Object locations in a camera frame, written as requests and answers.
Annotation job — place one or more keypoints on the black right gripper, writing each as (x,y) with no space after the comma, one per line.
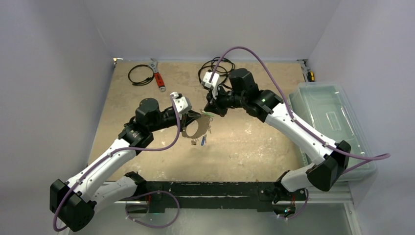
(213,105)

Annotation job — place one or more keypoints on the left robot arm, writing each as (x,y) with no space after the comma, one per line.
(75,201)

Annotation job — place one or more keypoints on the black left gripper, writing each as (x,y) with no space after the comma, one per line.
(188,117)

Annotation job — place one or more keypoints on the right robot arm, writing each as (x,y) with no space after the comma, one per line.
(329,158)

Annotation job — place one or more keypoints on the clear plastic storage bin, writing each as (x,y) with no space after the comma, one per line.
(325,106)

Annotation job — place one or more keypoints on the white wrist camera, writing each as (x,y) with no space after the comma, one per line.
(210,80)
(181,103)

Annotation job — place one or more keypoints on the metal key organizer ring plate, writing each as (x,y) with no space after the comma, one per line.
(197,129)

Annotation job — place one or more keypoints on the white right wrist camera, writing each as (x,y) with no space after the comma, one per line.
(210,80)

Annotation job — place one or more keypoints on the yellow black clamp tool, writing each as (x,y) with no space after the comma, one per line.
(306,71)

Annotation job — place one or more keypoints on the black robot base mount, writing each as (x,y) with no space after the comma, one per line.
(259,196)

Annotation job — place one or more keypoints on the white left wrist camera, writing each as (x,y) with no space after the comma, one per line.
(181,103)

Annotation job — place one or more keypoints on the green key tag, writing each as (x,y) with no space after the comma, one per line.
(208,114)

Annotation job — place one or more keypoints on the red handled adjustable wrench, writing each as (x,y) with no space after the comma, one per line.
(160,83)

